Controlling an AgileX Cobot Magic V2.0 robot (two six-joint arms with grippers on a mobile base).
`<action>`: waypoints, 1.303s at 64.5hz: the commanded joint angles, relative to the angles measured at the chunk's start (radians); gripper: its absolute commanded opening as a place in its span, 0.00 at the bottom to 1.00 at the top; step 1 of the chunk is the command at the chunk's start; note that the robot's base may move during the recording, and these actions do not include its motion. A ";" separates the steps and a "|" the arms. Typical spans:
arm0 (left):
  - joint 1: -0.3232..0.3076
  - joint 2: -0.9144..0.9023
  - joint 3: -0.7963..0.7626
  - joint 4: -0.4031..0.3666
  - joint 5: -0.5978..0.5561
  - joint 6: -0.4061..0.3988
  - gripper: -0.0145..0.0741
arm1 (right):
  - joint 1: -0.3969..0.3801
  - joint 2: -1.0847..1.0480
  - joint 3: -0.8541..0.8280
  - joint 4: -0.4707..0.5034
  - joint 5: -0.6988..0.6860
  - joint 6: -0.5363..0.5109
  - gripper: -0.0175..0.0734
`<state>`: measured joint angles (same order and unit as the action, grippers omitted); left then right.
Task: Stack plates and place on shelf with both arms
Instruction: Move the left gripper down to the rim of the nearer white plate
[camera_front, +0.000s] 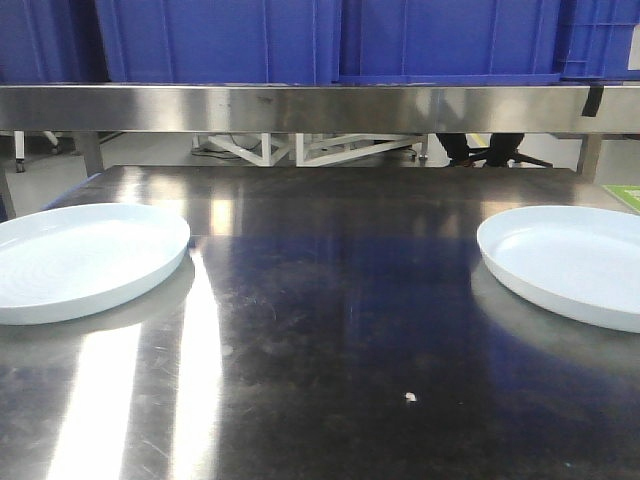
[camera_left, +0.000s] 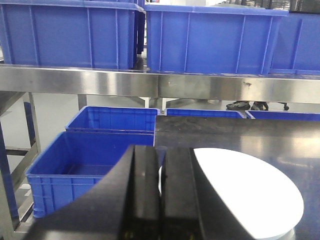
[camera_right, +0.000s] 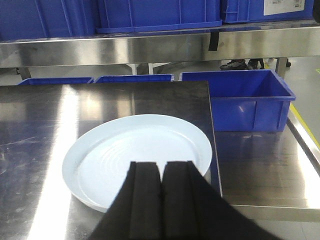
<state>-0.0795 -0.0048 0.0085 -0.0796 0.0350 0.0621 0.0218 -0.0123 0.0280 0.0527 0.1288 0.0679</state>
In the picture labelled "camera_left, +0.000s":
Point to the stainless steel shelf rail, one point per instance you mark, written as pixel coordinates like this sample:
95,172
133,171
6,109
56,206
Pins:
304,89

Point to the blue bin behind table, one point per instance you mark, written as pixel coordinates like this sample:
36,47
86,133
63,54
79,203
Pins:
282,115
204,113

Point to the blue bin behind table right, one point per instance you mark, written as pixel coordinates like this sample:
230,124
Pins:
282,115

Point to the light blue plate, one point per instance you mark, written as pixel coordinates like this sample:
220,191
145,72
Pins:
262,198

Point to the blue crate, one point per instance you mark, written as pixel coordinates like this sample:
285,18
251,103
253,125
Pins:
211,39
69,33
297,49

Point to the blue crate upper middle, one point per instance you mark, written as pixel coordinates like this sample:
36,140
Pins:
211,39

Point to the blue crate upper right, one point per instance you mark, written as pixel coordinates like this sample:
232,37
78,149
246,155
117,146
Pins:
297,49

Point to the blue crate upper left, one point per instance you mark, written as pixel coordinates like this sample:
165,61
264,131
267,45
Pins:
69,33

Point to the blue bin lower near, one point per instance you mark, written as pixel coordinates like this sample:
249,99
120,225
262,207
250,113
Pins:
72,163

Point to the person's shoes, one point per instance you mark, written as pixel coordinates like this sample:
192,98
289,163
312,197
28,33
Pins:
245,105

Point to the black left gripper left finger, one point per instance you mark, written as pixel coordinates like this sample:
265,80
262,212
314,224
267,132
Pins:
123,205

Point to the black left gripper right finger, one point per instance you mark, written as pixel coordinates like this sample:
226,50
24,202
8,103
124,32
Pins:
190,208

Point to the blue bin lower far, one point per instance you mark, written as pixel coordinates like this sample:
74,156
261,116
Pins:
104,119

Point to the blue bin behind table middle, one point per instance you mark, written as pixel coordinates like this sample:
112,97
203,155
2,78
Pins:
204,113

